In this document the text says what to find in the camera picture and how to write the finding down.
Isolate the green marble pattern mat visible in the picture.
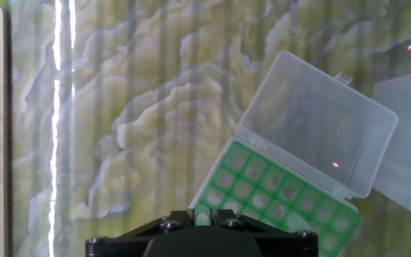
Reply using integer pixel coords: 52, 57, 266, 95
5, 0, 411, 257

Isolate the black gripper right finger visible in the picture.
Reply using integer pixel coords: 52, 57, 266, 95
212, 208, 320, 257

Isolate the clear tip box green rack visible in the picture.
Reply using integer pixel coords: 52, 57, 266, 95
371, 67, 411, 219
187, 49, 400, 257

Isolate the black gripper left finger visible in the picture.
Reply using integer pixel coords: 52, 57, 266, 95
85, 208, 195, 257

